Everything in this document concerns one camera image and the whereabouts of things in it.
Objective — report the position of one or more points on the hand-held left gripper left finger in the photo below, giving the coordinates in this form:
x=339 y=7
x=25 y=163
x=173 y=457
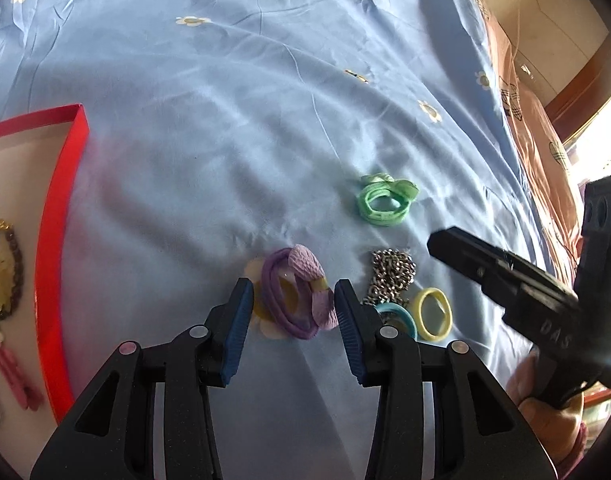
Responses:
x=238 y=330

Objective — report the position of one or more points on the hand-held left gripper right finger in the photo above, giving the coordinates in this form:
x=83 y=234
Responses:
x=350 y=330

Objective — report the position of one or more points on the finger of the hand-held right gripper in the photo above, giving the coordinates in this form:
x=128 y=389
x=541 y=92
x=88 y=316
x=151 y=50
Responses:
x=475 y=260

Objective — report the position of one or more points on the red shallow cardboard box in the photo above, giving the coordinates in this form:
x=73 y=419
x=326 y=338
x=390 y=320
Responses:
x=60 y=210

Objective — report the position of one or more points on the pink hair clip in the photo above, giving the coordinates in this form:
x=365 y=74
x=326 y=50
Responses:
x=10 y=365

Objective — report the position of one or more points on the person's right forearm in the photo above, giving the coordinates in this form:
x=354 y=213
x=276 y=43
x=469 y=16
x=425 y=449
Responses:
x=575 y=452

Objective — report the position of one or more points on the person's right hand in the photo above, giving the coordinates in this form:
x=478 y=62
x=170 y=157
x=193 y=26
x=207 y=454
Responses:
x=540 y=425

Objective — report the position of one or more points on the pink printed blanket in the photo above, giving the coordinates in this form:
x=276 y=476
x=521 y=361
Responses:
x=535 y=135

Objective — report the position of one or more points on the brown wooden frame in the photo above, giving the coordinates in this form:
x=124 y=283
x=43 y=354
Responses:
x=585 y=95

